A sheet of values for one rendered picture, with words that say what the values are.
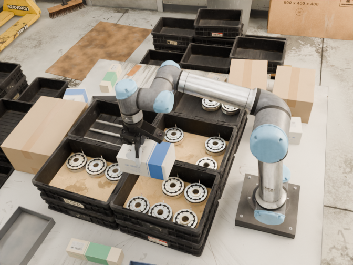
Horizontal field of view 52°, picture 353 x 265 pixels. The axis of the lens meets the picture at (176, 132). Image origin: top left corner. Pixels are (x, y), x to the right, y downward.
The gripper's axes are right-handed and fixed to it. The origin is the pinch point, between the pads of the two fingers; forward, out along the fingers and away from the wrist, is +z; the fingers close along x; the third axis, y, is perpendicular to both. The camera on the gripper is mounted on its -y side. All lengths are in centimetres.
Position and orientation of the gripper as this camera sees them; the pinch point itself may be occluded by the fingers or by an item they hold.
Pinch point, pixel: (146, 154)
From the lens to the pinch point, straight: 145.0
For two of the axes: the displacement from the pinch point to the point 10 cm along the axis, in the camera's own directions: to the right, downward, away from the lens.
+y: -9.5, -1.6, 2.7
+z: 0.9, 6.9, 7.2
